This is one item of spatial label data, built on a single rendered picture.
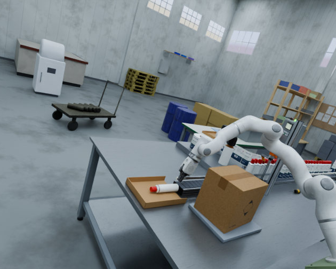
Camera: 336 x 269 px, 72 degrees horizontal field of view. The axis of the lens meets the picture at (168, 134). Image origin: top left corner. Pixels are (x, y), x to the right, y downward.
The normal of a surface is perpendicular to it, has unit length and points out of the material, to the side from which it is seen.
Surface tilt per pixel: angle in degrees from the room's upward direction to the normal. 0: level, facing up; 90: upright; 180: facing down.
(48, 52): 71
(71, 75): 90
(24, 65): 90
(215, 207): 90
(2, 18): 90
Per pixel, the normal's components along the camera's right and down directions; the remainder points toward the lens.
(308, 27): -0.80, -0.07
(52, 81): 0.54, 0.39
